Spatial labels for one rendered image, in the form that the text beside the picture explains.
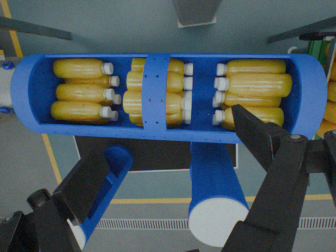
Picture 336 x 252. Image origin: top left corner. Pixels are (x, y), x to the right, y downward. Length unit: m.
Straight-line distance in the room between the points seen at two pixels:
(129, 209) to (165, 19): 1.97
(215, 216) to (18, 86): 0.88
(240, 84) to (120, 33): 1.41
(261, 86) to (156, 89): 0.30
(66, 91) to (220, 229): 0.86
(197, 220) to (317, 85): 0.70
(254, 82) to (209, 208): 0.56
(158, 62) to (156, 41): 1.21
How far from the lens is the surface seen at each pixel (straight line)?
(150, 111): 0.53
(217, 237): 1.05
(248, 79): 0.62
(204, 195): 0.93
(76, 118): 0.75
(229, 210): 0.95
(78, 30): 2.02
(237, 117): 0.17
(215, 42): 1.76
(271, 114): 0.67
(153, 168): 1.88
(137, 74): 0.63
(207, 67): 0.75
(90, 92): 0.74
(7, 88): 1.19
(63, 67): 0.79
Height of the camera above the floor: 1.74
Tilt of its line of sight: 71 degrees down
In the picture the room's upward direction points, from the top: 159 degrees counter-clockwise
